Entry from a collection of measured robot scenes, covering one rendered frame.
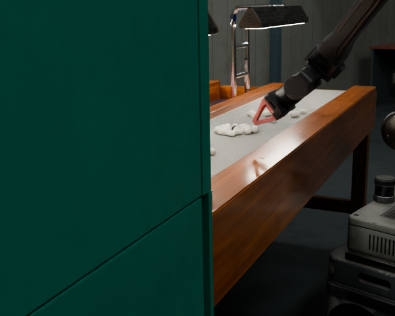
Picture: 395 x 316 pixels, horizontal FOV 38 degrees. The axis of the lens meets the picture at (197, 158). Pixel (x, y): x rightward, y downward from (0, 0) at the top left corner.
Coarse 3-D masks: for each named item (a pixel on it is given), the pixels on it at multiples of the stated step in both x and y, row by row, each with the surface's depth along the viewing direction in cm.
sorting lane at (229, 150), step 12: (264, 96) 245; (312, 96) 243; (324, 96) 242; (336, 96) 241; (240, 108) 217; (252, 108) 216; (300, 108) 214; (312, 108) 214; (216, 120) 195; (228, 120) 195; (240, 120) 194; (288, 120) 193; (252, 132) 176; (264, 132) 175; (276, 132) 175; (216, 144) 162; (228, 144) 161; (240, 144) 161; (252, 144) 161; (216, 156) 149; (228, 156) 149; (240, 156) 148; (216, 168) 138
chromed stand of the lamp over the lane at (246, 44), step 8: (240, 8) 221; (288, 8) 230; (232, 16) 224; (232, 24) 224; (232, 32) 225; (248, 32) 238; (232, 40) 226; (248, 40) 239; (232, 48) 227; (248, 48) 240; (232, 56) 228; (248, 56) 241; (232, 64) 228; (248, 64) 242; (232, 72) 229; (248, 72) 243; (232, 80) 230; (248, 80) 243; (232, 88) 231; (248, 88) 244; (232, 96) 232
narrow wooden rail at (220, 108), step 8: (256, 88) 251; (264, 88) 250; (272, 88) 254; (240, 96) 231; (248, 96) 230; (256, 96) 237; (216, 104) 213; (224, 104) 212; (232, 104) 214; (240, 104) 221; (216, 112) 202; (224, 112) 208
